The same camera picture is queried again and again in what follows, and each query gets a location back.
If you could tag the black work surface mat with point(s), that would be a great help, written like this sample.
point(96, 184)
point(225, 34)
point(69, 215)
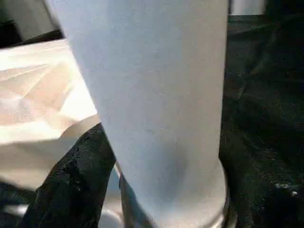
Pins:
point(266, 83)

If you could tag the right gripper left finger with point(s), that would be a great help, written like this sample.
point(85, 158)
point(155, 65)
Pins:
point(71, 185)

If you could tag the grey curtain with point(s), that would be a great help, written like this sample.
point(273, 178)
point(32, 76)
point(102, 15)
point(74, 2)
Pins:
point(28, 19)

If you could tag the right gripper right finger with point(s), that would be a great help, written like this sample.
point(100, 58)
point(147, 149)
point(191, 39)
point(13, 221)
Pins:
point(266, 190)

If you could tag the white plastic table leg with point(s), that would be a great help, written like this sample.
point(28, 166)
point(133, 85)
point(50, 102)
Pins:
point(154, 107)

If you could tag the white plastic table top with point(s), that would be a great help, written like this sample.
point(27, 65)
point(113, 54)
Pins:
point(35, 107)

